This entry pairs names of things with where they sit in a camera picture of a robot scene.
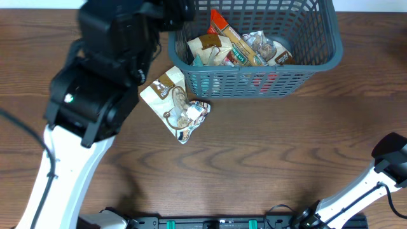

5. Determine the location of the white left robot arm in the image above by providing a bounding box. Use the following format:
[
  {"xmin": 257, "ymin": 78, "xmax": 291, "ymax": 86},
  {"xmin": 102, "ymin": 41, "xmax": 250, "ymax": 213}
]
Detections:
[{"xmin": 18, "ymin": 0, "xmax": 195, "ymax": 228}]

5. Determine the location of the teal packet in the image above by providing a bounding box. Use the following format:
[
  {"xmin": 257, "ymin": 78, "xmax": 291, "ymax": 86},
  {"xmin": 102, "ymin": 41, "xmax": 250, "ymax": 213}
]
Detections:
[{"xmin": 190, "ymin": 53, "xmax": 210, "ymax": 93}]

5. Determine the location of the beige snack bag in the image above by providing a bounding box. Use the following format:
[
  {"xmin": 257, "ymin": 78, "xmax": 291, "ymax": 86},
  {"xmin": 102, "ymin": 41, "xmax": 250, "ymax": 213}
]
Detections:
[
  {"xmin": 140, "ymin": 66, "xmax": 211, "ymax": 144},
  {"xmin": 187, "ymin": 34, "xmax": 232, "ymax": 66},
  {"xmin": 243, "ymin": 31, "xmax": 295, "ymax": 66}
]

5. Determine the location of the red orange pasta packet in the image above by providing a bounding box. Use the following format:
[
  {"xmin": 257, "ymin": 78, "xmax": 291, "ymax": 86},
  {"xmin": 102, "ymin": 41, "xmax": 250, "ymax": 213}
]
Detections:
[{"xmin": 207, "ymin": 9, "xmax": 265, "ymax": 67}]

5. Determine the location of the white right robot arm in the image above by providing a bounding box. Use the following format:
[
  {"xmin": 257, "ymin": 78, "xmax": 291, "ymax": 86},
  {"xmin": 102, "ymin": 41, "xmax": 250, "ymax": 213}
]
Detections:
[{"xmin": 291, "ymin": 132, "xmax": 406, "ymax": 228}]

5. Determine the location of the dark grey plastic basket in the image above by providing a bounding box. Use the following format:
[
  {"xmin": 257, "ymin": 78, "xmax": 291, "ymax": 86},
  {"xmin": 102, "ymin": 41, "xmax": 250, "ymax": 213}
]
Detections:
[{"xmin": 168, "ymin": 0, "xmax": 343, "ymax": 99}]

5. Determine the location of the black rail base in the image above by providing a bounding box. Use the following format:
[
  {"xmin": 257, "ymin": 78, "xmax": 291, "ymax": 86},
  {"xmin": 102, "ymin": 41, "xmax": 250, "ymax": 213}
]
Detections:
[{"xmin": 78, "ymin": 205, "xmax": 369, "ymax": 229}]

